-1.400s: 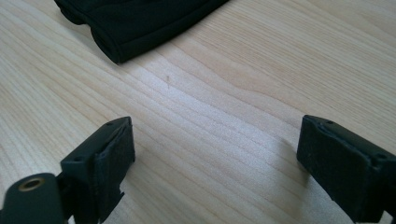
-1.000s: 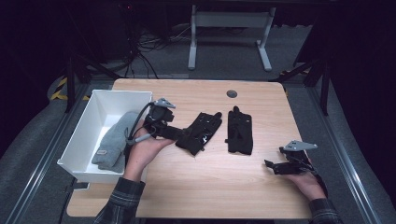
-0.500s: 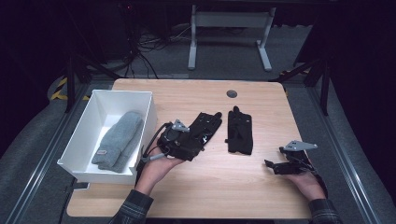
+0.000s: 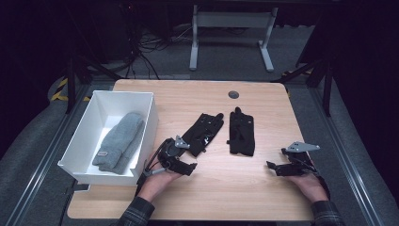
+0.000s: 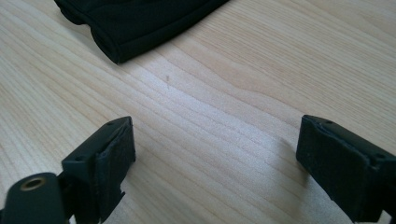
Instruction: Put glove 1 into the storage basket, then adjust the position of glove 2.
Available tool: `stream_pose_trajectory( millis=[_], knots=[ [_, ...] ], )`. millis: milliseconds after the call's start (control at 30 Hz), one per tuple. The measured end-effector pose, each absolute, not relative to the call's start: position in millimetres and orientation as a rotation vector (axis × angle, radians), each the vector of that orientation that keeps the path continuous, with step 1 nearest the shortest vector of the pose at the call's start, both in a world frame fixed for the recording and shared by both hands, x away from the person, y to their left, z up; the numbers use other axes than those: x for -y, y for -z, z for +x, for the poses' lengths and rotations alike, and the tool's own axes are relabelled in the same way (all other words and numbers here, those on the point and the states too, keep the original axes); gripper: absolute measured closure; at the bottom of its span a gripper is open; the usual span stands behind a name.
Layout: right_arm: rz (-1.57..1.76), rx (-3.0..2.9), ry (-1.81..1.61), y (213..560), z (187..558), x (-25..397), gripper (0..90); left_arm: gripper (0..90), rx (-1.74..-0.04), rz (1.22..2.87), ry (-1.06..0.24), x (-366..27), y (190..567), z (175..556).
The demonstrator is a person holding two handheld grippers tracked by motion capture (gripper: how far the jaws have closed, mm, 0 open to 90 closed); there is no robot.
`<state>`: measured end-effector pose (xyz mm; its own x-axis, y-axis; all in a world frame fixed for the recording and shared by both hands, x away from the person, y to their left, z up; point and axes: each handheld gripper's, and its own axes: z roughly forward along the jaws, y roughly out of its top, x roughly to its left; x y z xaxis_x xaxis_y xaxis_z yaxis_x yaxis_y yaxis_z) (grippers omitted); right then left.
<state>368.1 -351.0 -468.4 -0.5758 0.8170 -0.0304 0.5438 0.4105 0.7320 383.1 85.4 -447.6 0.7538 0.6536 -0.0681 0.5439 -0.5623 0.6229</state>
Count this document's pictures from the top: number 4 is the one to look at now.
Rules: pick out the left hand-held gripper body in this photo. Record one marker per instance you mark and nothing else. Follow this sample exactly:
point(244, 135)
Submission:
point(171, 153)

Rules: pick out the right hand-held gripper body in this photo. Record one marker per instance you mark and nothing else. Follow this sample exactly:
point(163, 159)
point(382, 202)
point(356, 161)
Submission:
point(299, 163)

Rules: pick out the grey mitten with label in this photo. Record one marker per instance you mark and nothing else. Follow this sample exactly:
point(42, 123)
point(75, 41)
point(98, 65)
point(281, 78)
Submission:
point(119, 141)

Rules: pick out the white storage box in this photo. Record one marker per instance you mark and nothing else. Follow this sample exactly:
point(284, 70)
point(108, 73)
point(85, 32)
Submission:
point(94, 132)

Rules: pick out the person's right hand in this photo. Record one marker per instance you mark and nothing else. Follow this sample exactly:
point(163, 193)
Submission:
point(312, 186)

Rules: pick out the person's left hand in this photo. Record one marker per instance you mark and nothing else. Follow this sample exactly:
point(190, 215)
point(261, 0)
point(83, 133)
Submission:
point(156, 185)

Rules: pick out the black glove with glossy print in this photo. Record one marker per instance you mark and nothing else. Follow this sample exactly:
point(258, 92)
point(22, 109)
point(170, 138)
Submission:
point(202, 132)

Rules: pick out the plain black glove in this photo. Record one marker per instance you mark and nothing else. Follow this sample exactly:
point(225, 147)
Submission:
point(241, 135)

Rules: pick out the black metal stand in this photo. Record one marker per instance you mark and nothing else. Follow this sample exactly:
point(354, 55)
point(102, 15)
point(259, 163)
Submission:
point(326, 84)
point(71, 84)

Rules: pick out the grey round table grommet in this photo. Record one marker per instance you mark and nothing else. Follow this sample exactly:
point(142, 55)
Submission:
point(233, 94)

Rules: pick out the yellow black floor tape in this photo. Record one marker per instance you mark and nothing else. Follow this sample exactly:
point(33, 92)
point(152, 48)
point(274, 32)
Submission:
point(59, 92)

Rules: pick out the aluminium floor rail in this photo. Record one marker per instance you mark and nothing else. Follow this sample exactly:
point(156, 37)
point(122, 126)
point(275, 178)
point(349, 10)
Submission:
point(44, 160)
point(348, 163)

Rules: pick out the white metal desk frame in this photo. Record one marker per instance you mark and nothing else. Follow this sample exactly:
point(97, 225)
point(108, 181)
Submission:
point(232, 19)

